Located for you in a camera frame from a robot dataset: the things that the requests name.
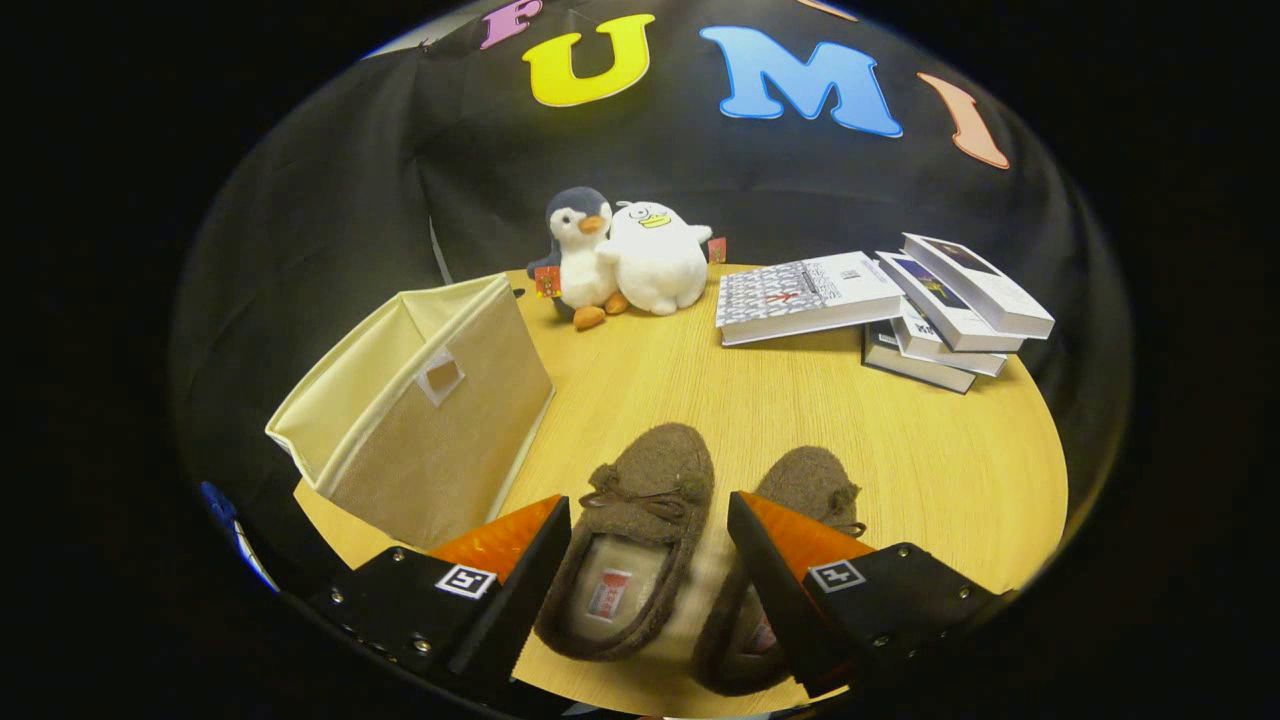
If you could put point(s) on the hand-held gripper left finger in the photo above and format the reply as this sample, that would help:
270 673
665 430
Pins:
520 600

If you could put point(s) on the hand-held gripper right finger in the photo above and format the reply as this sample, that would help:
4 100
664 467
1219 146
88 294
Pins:
775 600

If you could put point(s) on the brown fuzzy shoe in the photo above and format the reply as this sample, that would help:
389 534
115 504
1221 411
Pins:
650 470
810 480

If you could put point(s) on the beige fabric storage box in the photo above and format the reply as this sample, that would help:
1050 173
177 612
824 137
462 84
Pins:
430 450

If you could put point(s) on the dark grey cover book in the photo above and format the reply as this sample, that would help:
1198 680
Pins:
905 365

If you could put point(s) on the white book with black print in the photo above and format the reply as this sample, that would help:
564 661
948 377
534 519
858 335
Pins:
950 358

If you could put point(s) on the grey patterned cover book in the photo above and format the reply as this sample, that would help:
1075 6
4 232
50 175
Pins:
800 295

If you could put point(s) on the grey white penguin plush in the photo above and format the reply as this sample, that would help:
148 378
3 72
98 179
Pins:
580 260

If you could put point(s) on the white duck plush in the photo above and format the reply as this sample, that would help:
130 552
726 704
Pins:
660 265

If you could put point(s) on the white book dark cover picture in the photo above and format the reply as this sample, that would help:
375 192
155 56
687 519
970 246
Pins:
985 285

